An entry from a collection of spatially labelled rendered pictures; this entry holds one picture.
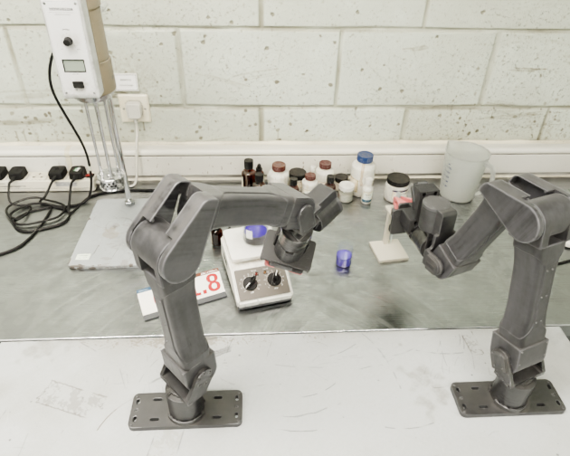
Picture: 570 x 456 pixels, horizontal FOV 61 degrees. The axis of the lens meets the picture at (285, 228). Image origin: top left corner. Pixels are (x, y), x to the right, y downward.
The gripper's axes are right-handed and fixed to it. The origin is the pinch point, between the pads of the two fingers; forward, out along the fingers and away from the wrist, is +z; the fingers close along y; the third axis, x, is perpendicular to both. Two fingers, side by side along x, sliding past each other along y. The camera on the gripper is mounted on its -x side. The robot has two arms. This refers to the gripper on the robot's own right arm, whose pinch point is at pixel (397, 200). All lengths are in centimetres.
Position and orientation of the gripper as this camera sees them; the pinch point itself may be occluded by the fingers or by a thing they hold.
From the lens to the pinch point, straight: 121.7
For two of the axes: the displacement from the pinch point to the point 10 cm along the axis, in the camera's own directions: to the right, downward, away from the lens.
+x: -0.1, 8.3, 5.6
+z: -1.9, -5.6, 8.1
